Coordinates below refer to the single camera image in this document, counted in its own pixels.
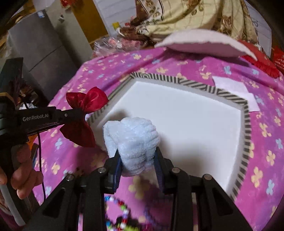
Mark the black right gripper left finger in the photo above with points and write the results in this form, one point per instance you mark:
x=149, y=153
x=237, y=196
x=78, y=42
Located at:
x=104, y=180

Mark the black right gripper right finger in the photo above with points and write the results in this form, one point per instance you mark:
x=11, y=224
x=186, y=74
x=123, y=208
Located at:
x=176, y=182

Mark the red satin bow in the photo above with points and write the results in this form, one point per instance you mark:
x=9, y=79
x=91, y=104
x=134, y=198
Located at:
x=76, y=129

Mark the light blue fluffy scrunchie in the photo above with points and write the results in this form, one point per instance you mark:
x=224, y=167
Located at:
x=136, y=140

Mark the person's left hand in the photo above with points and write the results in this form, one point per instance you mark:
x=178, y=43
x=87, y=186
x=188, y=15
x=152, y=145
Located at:
x=25, y=178

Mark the pink floral bedsheet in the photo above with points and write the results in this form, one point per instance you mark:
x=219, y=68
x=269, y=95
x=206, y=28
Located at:
x=262, y=188

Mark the striped white tray box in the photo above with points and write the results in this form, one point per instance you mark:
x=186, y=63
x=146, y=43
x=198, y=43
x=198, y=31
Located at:
x=203, y=129

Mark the grey refrigerator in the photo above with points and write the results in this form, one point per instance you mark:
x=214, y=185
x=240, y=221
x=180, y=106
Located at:
x=53, y=47

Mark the clear plastic bag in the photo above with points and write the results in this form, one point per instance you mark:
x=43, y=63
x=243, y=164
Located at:
x=106, y=46

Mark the white paper sheet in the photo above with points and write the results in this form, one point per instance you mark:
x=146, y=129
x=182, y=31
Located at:
x=237, y=88

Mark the beige floral quilt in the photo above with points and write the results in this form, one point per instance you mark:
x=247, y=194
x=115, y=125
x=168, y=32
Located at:
x=155, y=20

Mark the white pink pillow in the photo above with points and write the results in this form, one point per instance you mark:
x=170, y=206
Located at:
x=203, y=41

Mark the red fringed cushion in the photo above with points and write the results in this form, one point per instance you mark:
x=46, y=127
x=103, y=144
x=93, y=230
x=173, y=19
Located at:
x=263, y=62

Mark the red shopping bag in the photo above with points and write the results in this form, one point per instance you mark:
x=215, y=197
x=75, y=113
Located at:
x=278, y=59

